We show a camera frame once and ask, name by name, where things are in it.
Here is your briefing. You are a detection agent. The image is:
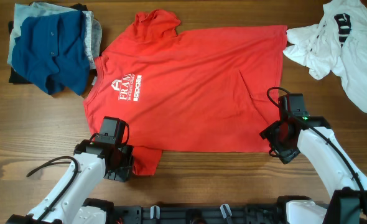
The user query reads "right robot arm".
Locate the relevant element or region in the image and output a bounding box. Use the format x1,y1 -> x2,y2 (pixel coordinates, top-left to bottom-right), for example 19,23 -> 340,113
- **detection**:
260,93 -> 367,223

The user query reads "light grey folded garment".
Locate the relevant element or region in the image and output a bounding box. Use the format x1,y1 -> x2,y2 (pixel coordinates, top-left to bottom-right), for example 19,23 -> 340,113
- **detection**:
6,2 -> 103,70

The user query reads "red t-shirt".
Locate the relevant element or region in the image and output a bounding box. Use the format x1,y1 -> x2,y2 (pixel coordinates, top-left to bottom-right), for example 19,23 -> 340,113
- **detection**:
83,9 -> 287,175

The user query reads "white t-shirt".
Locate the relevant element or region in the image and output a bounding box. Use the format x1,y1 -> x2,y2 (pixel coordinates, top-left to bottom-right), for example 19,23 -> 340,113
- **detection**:
283,0 -> 367,113

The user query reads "blue button shirt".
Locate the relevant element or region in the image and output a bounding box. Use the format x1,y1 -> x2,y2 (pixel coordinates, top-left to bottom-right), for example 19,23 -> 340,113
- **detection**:
11,11 -> 90,95

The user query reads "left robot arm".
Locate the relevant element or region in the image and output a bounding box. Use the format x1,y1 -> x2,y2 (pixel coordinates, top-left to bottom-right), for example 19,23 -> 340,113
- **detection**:
7,117 -> 134,224

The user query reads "black folded garment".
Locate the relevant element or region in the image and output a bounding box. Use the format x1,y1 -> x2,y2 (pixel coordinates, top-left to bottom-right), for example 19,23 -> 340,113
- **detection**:
7,2 -> 88,85

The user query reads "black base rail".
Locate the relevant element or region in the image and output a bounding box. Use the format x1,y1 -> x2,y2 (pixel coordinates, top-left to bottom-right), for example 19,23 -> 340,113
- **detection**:
109,204 -> 286,224

